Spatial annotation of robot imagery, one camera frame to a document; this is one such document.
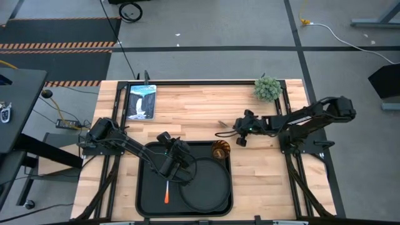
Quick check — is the black coiled cable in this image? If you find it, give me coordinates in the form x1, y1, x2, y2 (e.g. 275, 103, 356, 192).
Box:
118, 1, 144, 24

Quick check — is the black textured serving tray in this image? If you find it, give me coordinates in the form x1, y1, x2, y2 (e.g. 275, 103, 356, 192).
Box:
135, 140, 234, 219

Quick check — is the black side desk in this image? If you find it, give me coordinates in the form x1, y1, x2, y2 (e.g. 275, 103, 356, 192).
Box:
0, 67, 84, 210

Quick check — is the white floor cable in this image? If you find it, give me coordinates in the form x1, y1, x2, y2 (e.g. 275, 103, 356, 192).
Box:
307, 22, 400, 65

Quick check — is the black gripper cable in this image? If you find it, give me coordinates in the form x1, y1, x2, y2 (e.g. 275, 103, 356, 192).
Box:
214, 130, 244, 139
149, 152, 199, 186

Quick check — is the black aluminium rig frame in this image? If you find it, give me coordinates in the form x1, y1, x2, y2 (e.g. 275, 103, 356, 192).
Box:
74, 79, 348, 225

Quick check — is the grey metal table leg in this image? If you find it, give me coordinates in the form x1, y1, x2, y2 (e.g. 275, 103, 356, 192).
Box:
349, 0, 400, 29

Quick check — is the white remote fob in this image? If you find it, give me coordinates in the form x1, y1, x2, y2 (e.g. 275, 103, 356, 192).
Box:
0, 101, 13, 124

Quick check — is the long black floor cable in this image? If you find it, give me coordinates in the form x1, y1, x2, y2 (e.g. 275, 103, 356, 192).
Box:
99, 0, 139, 79

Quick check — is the black cabinet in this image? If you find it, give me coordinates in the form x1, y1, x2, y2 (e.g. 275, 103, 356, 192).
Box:
367, 62, 400, 100

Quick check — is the amber faceted plastic cup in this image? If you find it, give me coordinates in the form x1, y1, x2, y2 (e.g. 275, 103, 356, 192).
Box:
211, 139, 231, 161

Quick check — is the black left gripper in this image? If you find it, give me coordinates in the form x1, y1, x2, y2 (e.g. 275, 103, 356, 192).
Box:
156, 131, 193, 177

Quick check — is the waterfall picture tablet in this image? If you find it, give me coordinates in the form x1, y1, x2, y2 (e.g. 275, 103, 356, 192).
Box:
126, 84, 158, 121

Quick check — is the black hazard striped floor mat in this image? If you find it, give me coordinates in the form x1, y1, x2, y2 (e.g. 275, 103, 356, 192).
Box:
0, 49, 113, 88
0, 17, 122, 51

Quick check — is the black round plate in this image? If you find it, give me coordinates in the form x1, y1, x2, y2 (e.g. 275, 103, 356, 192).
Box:
177, 156, 233, 214

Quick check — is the small green potted plant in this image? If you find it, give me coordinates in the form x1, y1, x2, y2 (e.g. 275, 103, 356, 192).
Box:
253, 76, 283, 103

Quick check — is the yellow floor cable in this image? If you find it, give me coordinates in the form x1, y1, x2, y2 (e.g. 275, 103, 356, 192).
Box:
0, 59, 83, 131

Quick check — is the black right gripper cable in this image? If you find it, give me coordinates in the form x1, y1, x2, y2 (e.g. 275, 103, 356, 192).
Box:
214, 130, 244, 139

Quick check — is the black power adapter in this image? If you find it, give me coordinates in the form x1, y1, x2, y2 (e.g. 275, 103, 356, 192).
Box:
55, 118, 83, 131

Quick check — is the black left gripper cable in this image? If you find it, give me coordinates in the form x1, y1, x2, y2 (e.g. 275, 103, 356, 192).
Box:
149, 152, 199, 186

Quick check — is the yellow cable with plug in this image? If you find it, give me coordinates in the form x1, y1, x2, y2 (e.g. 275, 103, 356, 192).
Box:
298, 0, 312, 26

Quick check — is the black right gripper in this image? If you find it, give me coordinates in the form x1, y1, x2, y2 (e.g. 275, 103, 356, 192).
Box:
232, 109, 261, 148

